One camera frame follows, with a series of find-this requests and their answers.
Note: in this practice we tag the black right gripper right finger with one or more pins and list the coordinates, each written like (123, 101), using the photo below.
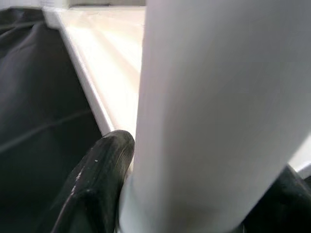
(286, 208)

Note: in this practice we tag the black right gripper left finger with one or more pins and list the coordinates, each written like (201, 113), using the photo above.
(97, 189)

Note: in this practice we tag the white plastic children table top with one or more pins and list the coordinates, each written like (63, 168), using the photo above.
(109, 60)

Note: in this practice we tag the white plastic table leg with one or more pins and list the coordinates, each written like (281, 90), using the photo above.
(206, 97)

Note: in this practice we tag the black table cloth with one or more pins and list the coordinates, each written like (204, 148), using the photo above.
(36, 97)

